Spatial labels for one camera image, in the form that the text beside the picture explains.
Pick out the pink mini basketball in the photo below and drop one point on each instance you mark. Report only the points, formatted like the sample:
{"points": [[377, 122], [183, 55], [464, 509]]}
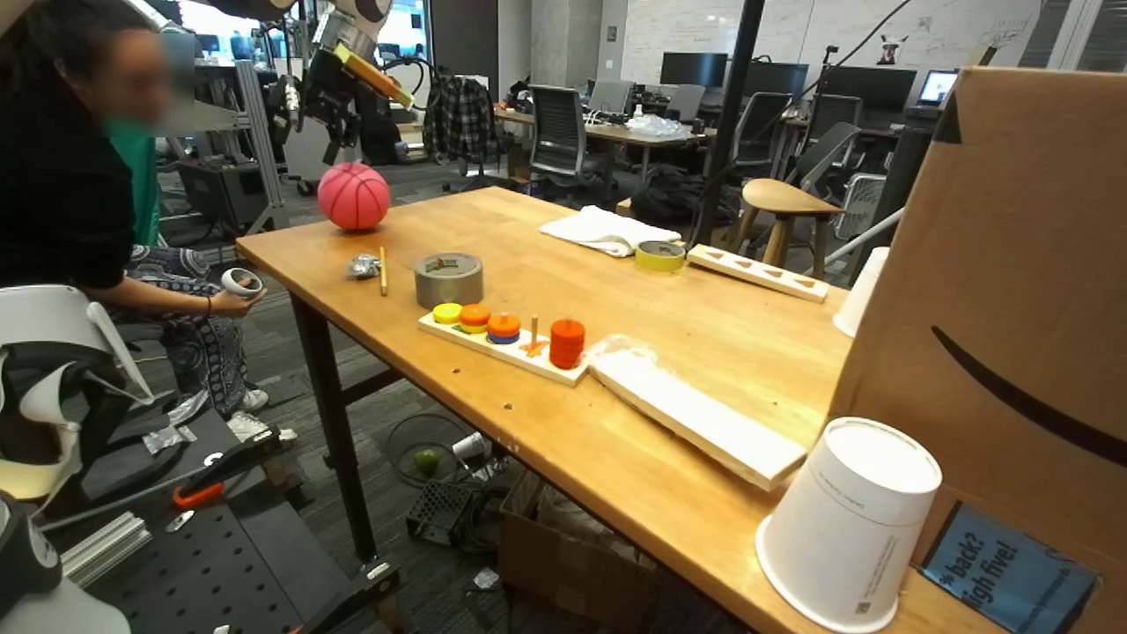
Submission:
{"points": [[352, 195]]}

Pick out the red cylinder toy piece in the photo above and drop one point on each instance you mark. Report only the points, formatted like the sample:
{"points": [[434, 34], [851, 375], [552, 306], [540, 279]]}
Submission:
{"points": [[566, 343]]}

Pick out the wooden stacking toy tray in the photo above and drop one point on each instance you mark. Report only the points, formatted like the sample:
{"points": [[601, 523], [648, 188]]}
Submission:
{"points": [[511, 354]]}

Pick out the folded white cloth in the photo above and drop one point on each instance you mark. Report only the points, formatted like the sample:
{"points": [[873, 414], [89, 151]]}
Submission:
{"points": [[608, 232]]}

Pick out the small yellow-green container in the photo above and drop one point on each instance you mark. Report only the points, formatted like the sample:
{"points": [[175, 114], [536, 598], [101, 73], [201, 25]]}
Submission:
{"points": [[661, 256]]}

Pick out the wooden strip with holes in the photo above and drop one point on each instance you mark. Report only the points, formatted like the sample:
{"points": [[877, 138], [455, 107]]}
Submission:
{"points": [[759, 273]]}

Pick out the black office chair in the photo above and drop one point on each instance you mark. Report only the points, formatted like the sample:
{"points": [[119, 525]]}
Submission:
{"points": [[556, 138]]}

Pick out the crumpled silver foil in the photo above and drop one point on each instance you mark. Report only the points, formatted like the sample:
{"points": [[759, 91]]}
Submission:
{"points": [[364, 266]]}

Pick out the light wooden block board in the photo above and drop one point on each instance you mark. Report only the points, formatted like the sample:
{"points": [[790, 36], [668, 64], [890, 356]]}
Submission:
{"points": [[749, 449]]}

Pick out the round wooden stool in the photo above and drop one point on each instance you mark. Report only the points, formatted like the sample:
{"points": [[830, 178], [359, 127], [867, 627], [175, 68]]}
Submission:
{"points": [[785, 206]]}

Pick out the white paper cup near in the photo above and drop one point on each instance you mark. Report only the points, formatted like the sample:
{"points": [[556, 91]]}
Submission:
{"points": [[838, 540]]}

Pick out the black vertical pole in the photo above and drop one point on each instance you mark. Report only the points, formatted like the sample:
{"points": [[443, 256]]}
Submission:
{"points": [[731, 110]]}

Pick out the black perforated metal plate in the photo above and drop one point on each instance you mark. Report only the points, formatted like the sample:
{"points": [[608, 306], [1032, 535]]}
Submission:
{"points": [[244, 565]]}

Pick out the large cardboard shipping box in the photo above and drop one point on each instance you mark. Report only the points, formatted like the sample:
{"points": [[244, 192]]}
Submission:
{"points": [[999, 329]]}

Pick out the seated person in patterned pants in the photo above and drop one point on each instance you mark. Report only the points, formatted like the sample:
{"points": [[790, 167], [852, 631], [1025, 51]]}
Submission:
{"points": [[74, 74]]}

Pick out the dark orange ring toy piece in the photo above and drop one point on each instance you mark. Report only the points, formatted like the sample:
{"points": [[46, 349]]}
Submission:
{"points": [[473, 317]]}

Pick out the yellow-green ring toy piece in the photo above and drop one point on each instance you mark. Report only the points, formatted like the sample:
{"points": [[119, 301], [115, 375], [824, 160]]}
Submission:
{"points": [[444, 311]]}

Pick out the grey duct tape roll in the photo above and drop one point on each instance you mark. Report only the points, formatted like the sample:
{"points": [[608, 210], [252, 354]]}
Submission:
{"points": [[448, 279]]}

